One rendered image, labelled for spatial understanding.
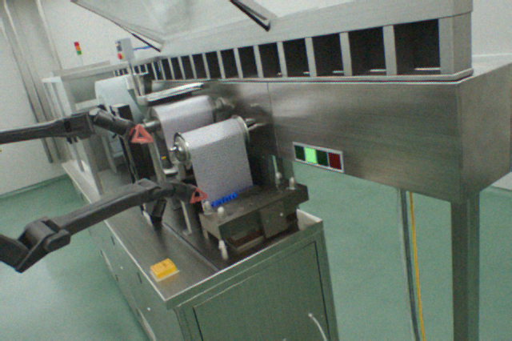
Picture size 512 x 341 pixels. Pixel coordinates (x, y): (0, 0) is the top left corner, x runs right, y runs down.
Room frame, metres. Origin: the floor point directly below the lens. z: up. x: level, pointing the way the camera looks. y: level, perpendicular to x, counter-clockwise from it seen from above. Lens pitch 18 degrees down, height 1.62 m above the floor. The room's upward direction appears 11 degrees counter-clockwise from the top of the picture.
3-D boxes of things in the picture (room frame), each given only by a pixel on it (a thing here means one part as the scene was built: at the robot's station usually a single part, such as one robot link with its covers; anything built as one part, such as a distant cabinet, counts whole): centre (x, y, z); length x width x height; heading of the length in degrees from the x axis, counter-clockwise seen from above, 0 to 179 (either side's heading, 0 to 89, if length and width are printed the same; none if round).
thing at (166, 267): (1.21, 0.38, 0.91); 0.07 x 0.07 x 0.02; 29
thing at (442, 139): (2.25, 0.19, 1.29); 3.10 x 0.28 x 0.30; 29
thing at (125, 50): (1.96, 0.50, 1.66); 0.07 x 0.07 x 0.10; 40
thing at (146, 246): (2.30, 0.68, 0.88); 2.52 x 0.66 x 0.04; 29
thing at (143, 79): (2.14, 0.52, 1.50); 0.14 x 0.14 x 0.06
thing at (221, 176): (1.47, 0.12, 1.11); 0.23 x 0.01 x 0.18; 119
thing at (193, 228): (1.47, 0.31, 1.05); 0.06 x 0.05 x 0.31; 119
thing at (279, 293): (2.31, 0.67, 0.43); 2.52 x 0.64 x 0.86; 29
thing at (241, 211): (1.39, 0.03, 1.00); 0.40 x 0.16 x 0.06; 119
